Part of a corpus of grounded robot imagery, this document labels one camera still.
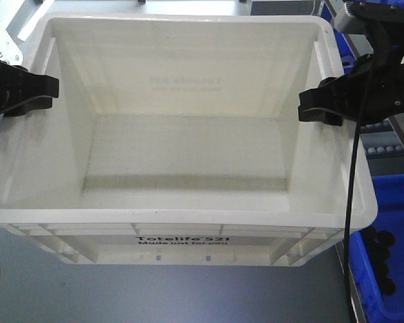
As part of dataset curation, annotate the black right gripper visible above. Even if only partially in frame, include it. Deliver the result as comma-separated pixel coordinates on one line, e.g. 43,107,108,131
298,55,404,127

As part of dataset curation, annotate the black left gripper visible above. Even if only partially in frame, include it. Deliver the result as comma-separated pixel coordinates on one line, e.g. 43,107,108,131
0,60,59,117

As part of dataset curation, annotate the white plastic tote bin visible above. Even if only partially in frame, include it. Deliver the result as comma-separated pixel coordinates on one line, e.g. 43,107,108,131
0,11,380,268

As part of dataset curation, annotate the black cable right side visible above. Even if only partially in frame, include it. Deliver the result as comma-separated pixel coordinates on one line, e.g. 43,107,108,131
343,67,374,323

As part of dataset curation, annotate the grey camera right wrist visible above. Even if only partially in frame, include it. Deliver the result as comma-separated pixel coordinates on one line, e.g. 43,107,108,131
331,1,370,34

